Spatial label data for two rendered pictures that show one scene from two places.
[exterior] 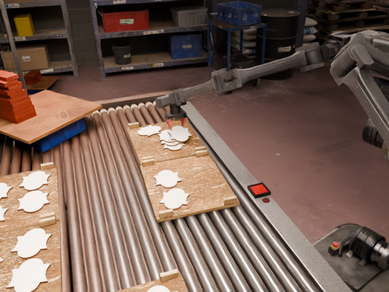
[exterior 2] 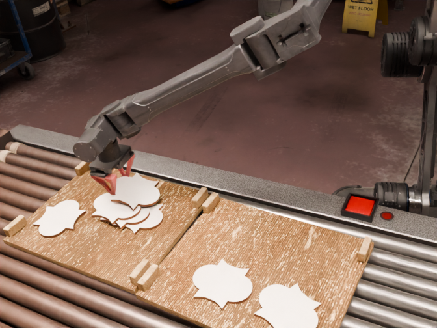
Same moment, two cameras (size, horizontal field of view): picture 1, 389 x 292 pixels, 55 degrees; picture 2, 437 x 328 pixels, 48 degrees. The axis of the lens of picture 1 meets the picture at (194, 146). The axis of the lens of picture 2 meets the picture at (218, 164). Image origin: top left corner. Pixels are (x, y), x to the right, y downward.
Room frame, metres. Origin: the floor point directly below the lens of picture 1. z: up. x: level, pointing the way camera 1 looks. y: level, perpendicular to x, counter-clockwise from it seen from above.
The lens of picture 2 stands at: (0.84, 0.56, 1.76)
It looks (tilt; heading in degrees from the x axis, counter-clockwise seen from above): 36 degrees down; 320
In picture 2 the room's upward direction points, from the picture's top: 7 degrees counter-clockwise
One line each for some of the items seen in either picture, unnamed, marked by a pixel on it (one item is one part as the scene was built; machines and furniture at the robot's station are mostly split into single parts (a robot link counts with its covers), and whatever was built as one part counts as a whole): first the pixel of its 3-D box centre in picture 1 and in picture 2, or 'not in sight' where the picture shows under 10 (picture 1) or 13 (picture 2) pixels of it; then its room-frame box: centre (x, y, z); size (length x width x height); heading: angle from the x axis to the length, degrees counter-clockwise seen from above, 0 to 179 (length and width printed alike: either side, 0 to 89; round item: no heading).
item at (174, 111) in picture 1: (175, 109); (108, 150); (1.81, 0.10, 1.10); 0.10 x 0.07 x 0.07; 112
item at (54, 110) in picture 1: (38, 113); not in sight; (1.94, 0.88, 1.03); 0.50 x 0.50 x 0.02; 57
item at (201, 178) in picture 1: (186, 183); (257, 269); (1.37, 0.04, 0.93); 0.41 x 0.35 x 0.02; 16
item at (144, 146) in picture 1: (165, 140); (110, 218); (1.78, 0.16, 0.93); 0.41 x 0.35 x 0.02; 18
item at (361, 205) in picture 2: (259, 190); (359, 207); (1.32, -0.28, 0.92); 0.06 x 0.06 x 0.01; 18
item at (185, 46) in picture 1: (184, 43); not in sight; (6.06, 0.12, 0.32); 0.50 x 0.41 x 0.37; 101
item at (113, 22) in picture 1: (124, 18); not in sight; (5.81, 0.99, 0.78); 0.66 x 0.45 x 0.28; 105
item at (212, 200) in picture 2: (201, 153); (211, 202); (1.59, -0.03, 0.95); 0.06 x 0.02 x 0.03; 106
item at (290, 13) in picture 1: (275, 44); (21, 6); (5.44, -1.22, 0.44); 0.59 x 0.59 x 0.88
